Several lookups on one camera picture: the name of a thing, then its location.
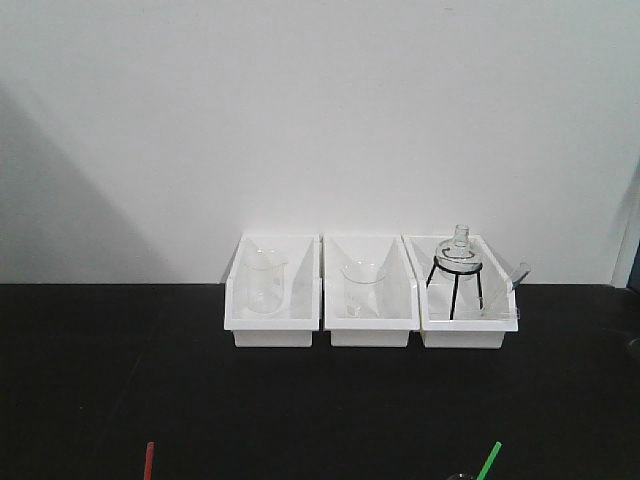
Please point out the right white storage bin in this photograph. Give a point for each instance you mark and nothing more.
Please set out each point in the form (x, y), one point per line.
(468, 329)

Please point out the glass beaker in left bin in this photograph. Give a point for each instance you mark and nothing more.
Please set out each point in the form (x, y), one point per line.
(265, 280)

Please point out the glass beaker in middle bin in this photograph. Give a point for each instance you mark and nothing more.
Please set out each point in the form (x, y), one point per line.
(363, 279)

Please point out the red plastic spoon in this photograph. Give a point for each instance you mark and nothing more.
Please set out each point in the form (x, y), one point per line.
(149, 458)

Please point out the glass beaker in bin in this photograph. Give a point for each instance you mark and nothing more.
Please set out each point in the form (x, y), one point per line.
(265, 280)
(363, 279)

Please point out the left white storage bin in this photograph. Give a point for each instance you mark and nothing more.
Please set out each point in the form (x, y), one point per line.
(299, 315)

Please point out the glass test tube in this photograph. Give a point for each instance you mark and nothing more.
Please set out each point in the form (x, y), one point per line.
(496, 303)

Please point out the black wire tripod stand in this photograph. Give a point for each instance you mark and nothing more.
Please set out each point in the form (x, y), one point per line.
(452, 295)

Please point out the middle white storage bin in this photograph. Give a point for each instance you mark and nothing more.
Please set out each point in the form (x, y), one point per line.
(398, 297)

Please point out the white storage bin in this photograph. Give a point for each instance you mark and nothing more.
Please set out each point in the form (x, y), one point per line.
(468, 329)
(398, 297)
(299, 315)

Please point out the green plastic spoon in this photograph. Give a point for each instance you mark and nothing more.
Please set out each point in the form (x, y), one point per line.
(486, 467)

